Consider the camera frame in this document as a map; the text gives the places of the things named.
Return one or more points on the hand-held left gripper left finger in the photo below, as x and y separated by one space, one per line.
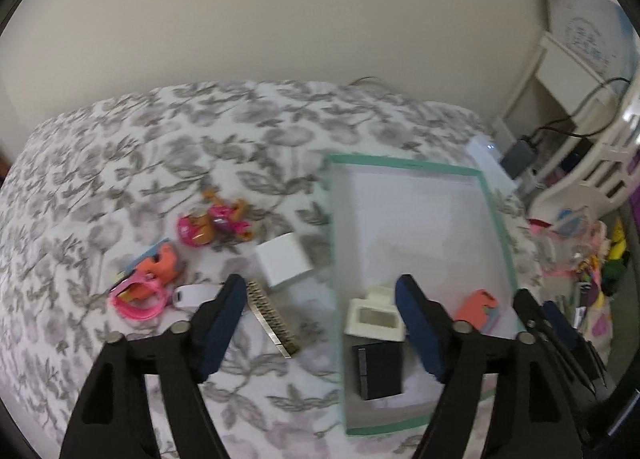
222 329

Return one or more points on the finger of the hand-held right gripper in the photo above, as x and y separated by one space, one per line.
537 319
565 329

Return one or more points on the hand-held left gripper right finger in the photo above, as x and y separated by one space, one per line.
420 329

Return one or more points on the white watch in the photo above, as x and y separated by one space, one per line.
192 295

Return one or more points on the gold harmonica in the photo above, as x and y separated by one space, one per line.
272 321

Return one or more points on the black power adapter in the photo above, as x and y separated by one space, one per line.
380 369

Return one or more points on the orange blue toy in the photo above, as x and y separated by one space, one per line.
475 306

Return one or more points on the cream hair claw clip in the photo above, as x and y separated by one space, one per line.
357 324

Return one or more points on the orange yellow carrot toy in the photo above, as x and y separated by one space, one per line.
162 264

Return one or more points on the pink smart band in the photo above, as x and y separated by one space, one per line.
135 313

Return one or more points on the white cube charger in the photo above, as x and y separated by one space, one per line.
282 261

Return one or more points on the green rimmed white tray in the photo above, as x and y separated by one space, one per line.
425 219

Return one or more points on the pink dog toy figure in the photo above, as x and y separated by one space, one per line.
220 216

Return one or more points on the pile of colourful toys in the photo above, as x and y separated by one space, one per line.
585 259

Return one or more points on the grey power bank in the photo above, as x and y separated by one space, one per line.
517 159

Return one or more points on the white flat device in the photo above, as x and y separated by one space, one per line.
482 151

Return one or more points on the floral grey white blanket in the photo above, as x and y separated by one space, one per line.
100 164

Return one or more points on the white shelf unit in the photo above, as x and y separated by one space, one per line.
560 69

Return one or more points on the white printed bag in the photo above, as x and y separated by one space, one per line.
590 34

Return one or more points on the white slatted rail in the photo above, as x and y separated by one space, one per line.
600 174

